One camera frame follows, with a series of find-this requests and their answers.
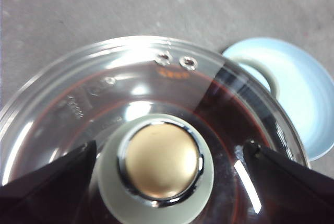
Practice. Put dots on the pale green electric steamer pot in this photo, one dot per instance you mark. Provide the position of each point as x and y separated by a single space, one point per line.
272 88

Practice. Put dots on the blue round plate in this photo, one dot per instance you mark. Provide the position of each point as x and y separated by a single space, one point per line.
300 98

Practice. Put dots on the glass lid with green knob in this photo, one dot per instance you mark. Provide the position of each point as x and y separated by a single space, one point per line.
161 161

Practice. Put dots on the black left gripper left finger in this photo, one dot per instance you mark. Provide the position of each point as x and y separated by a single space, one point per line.
47 195

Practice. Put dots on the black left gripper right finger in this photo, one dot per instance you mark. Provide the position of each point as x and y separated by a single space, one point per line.
292 192

